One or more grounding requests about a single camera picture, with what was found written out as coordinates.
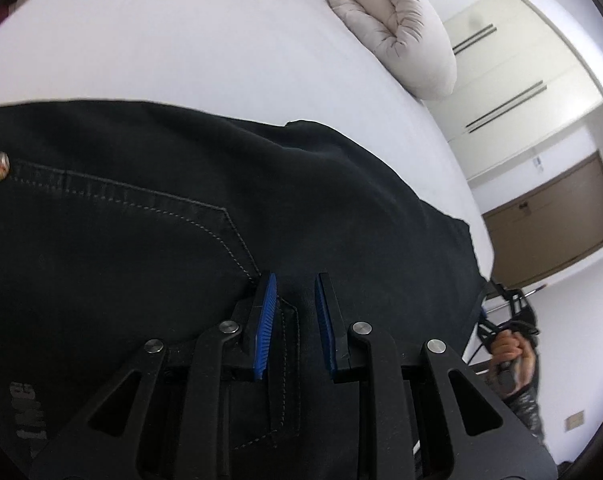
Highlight person's right forearm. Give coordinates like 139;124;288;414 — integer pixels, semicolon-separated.
501;370;546;447

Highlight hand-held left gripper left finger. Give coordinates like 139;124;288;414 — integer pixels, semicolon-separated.
28;271;278;480

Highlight white bed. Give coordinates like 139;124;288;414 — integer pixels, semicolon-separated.
0;0;495;281

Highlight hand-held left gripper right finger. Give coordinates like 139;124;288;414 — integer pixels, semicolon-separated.
314;272;558;480

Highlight person's right hand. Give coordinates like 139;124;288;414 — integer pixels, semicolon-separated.
487;331;538;392

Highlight brown wooden door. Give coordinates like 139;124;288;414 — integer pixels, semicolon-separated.
482;153;603;287

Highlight beige pillow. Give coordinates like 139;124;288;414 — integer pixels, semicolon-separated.
326;0;457;101

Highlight black denim pants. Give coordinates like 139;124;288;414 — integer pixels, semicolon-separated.
0;100;492;480

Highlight white wardrobe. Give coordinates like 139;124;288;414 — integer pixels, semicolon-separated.
440;0;603;182

